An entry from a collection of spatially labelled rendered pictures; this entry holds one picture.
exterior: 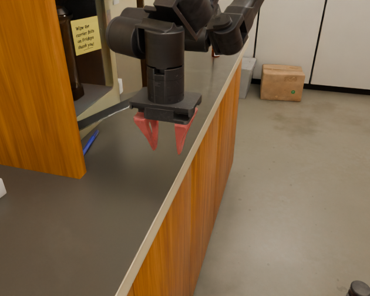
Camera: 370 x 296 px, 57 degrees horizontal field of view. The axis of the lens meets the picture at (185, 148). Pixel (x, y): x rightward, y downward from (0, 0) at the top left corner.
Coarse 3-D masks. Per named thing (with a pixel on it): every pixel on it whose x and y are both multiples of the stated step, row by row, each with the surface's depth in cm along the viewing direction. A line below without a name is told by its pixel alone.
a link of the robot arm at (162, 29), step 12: (144, 24) 49; (156, 24) 48; (168, 24) 47; (144, 36) 48; (156, 36) 46; (168, 36) 46; (180, 36) 47; (144, 48) 51; (156, 48) 47; (168, 48) 47; (180, 48) 48; (156, 60) 48; (168, 60) 48; (180, 60) 49
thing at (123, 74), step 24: (72, 0) 73; (96, 0) 78; (120, 0) 83; (72, 48) 77; (72, 72) 79; (96, 72) 84; (120, 72) 91; (144, 72) 99; (96, 96) 87; (120, 96) 94; (96, 120) 89
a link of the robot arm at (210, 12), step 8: (184, 0) 46; (192, 0) 47; (200, 0) 48; (208, 0) 50; (216, 0) 51; (184, 8) 47; (192, 8) 48; (200, 8) 48; (208, 8) 50; (184, 16) 49; (192, 16) 49; (200, 16) 49; (208, 16) 50; (192, 24) 50; (200, 24) 51
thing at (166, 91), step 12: (156, 72) 49; (168, 72) 48; (180, 72) 50; (156, 84) 50; (168, 84) 49; (180, 84) 51; (144, 96) 54; (156, 96) 51; (168, 96) 50; (180, 96) 52; (192, 96) 54; (132, 108) 53; (156, 108) 51; (168, 108) 51; (180, 108) 50; (192, 108) 50
